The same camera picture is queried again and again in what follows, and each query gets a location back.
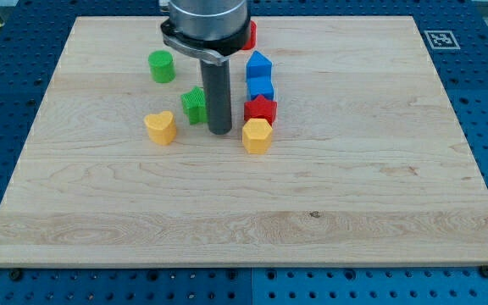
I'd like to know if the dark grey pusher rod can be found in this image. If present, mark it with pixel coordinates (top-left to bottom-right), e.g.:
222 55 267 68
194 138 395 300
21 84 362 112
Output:
200 60 232 135

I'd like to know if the green star block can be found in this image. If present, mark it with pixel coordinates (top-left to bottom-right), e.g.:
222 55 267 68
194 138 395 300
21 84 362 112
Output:
180 86 208 125

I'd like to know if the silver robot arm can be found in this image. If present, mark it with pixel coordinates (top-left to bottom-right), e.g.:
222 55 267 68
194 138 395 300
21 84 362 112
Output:
160 0 251 135

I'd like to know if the red star block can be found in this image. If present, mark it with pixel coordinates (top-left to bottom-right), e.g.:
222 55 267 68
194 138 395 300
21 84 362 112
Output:
244 95 278 125

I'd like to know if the blue cube block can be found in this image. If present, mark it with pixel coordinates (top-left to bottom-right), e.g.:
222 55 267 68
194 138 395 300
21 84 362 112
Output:
247 76 275 100

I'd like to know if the blue triangle block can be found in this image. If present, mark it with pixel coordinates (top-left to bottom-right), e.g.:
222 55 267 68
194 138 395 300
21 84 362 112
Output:
246 51 273 79

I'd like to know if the green cylinder block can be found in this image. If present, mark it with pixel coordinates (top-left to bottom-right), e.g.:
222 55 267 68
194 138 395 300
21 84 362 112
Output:
147 50 175 83

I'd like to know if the yellow hexagon block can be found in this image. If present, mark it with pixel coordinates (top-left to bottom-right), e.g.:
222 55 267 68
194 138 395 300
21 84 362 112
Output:
242 119 273 154

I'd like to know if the yellow heart block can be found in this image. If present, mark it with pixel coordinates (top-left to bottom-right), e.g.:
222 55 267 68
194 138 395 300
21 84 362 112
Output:
143 110 177 146

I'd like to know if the wooden board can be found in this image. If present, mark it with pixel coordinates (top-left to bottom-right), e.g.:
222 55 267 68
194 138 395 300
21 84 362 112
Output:
0 16 488 269

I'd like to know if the white fiducial marker tag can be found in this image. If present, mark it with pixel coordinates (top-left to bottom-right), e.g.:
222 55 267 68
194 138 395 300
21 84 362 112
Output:
424 30 460 50

